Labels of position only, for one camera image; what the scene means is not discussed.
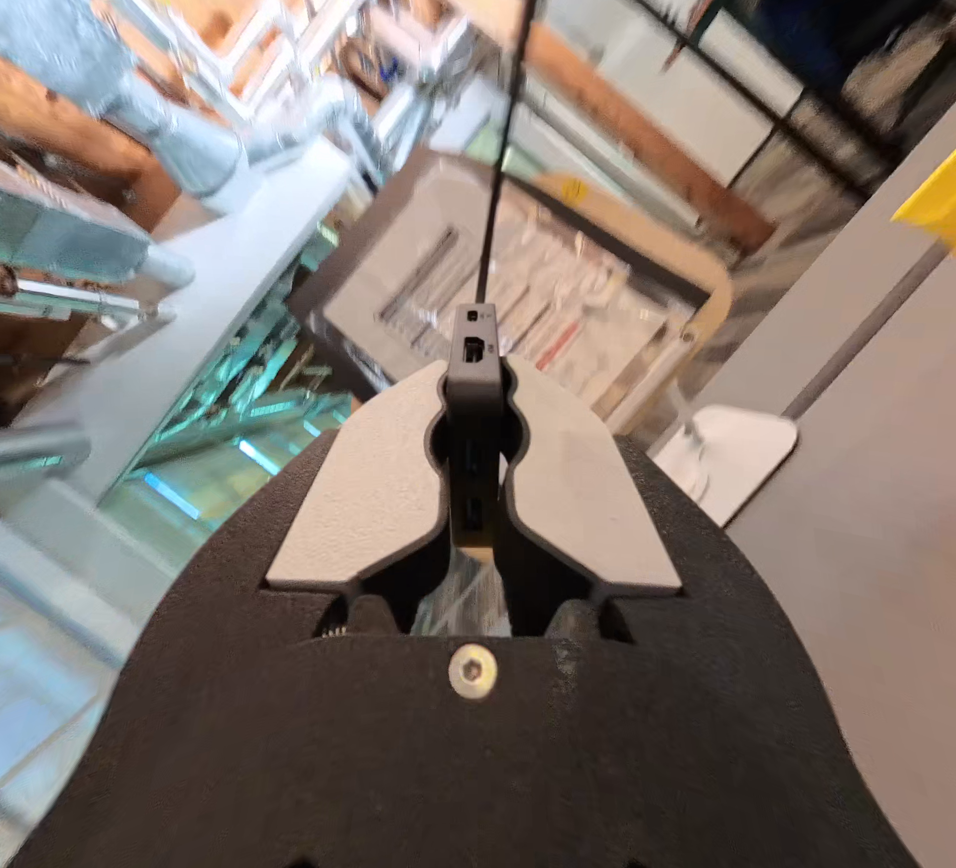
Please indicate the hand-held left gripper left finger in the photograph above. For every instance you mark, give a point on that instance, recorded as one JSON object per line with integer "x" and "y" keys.
{"x": 358, "y": 509}

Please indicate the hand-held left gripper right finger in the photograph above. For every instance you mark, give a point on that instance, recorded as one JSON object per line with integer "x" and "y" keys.
{"x": 590, "y": 509}

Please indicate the dark grey USB hub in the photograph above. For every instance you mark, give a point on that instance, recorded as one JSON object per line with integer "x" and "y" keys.
{"x": 472, "y": 398}

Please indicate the yellow plastic bin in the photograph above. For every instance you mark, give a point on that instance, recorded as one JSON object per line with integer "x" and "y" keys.
{"x": 933, "y": 211}

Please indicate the taped instruction sheet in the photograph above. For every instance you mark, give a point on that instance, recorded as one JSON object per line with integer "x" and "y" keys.
{"x": 567, "y": 271}

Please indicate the instruction sheet on stand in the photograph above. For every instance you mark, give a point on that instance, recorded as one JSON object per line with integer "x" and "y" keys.
{"x": 721, "y": 300}

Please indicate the foil wrapped duct unit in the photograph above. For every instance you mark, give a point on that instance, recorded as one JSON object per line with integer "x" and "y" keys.
{"x": 75, "y": 241}

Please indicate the spiral metal air duct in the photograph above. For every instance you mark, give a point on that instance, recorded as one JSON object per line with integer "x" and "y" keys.
{"x": 149, "y": 114}

